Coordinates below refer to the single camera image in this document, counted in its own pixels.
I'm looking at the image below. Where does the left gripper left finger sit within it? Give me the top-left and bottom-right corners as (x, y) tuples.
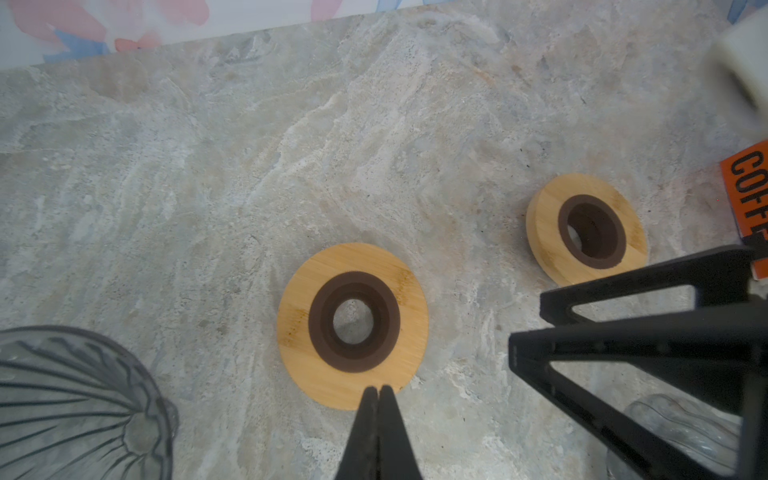
(335, 387), (378, 480)

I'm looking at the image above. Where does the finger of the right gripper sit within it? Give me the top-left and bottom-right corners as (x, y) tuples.
(508, 245), (767, 479)

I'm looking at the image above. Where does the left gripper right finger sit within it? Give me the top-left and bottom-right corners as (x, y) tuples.
(377, 385), (422, 480)

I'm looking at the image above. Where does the coffee filter paper pack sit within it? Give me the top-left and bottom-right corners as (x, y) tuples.
(720, 140), (767, 281)

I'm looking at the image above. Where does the grey glass dripper cone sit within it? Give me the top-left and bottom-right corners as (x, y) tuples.
(1, 326), (179, 479)

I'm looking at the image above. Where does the grey glass carafe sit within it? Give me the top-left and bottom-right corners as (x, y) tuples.
(624, 393), (741, 475)

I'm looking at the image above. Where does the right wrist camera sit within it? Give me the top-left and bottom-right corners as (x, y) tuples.
(702, 7), (767, 142)

